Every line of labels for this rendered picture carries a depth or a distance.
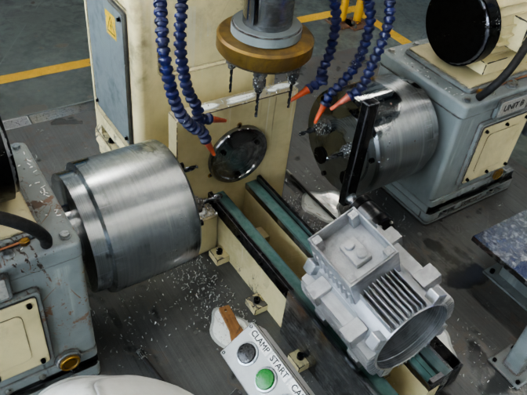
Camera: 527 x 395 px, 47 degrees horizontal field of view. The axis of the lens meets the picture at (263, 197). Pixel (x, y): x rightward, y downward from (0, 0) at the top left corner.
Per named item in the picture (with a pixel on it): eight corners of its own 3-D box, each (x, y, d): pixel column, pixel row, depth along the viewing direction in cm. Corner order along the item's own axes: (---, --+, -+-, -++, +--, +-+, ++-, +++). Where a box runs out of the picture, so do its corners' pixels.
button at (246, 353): (238, 354, 92) (232, 352, 90) (252, 341, 92) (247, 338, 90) (248, 369, 90) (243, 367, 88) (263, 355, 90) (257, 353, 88)
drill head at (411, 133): (273, 166, 149) (285, 77, 132) (394, 125, 168) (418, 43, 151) (335, 229, 134) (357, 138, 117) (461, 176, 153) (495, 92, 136)
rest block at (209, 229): (178, 242, 142) (178, 204, 134) (204, 232, 145) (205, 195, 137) (190, 259, 138) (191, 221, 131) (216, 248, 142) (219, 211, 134)
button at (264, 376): (256, 379, 89) (250, 377, 87) (270, 365, 89) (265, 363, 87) (267, 396, 87) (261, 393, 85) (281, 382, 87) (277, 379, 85)
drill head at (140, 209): (-7, 260, 118) (-37, 160, 101) (163, 203, 135) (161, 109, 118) (34, 356, 103) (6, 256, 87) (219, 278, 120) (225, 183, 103)
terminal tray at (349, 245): (313, 260, 108) (305, 240, 103) (360, 226, 110) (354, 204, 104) (354, 307, 101) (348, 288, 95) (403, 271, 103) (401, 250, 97)
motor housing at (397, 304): (310, 309, 120) (290, 263, 105) (385, 255, 123) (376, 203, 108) (373, 389, 108) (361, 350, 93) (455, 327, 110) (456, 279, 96)
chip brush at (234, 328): (212, 311, 128) (212, 309, 127) (234, 304, 130) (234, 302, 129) (252, 392, 115) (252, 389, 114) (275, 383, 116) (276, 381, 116)
